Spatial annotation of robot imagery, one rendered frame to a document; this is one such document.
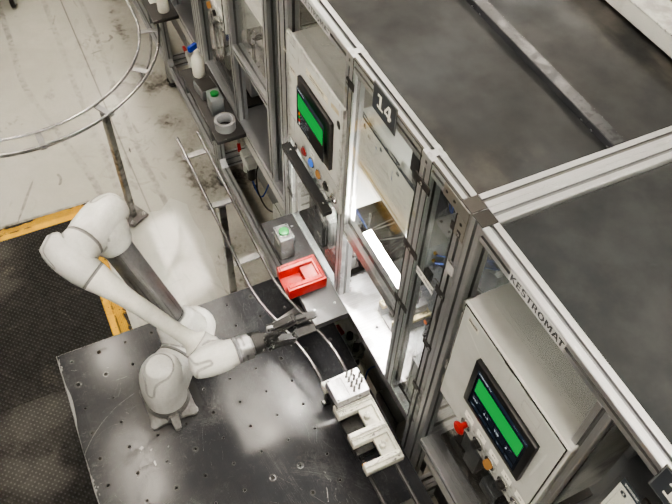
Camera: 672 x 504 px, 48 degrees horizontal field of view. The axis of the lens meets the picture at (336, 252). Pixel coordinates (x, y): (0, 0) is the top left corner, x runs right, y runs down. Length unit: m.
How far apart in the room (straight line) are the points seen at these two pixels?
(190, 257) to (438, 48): 2.38
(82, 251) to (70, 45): 3.36
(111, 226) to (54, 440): 1.51
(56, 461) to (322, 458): 1.38
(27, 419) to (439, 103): 2.58
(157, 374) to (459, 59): 1.46
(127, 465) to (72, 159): 2.41
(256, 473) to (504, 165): 1.50
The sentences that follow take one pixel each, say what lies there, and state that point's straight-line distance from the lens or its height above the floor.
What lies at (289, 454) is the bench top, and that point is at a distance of 2.81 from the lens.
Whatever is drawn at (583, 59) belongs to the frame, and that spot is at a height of 2.01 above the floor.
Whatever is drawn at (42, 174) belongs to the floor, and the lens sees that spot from 4.77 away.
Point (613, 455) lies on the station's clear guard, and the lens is 1.63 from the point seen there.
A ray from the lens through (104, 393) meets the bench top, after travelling 3.01.
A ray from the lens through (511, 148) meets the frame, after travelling 1.88.
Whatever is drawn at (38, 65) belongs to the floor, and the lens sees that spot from 5.54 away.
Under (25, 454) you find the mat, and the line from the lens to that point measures 3.76.
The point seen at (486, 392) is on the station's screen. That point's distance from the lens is 1.88.
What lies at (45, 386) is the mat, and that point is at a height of 0.01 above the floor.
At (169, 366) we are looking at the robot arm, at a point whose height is 0.95.
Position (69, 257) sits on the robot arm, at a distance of 2.41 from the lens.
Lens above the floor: 3.28
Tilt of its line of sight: 53 degrees down
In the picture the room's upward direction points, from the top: 3 degrees clockwise
